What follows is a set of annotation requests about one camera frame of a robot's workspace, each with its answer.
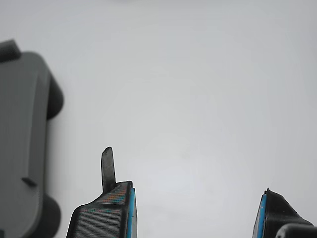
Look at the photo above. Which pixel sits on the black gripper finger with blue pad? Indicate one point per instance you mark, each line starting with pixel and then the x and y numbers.
pixel 99 223
pixel 272 213

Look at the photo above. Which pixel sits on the grey holder with black legs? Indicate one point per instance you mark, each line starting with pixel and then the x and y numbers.
pixel 22 124

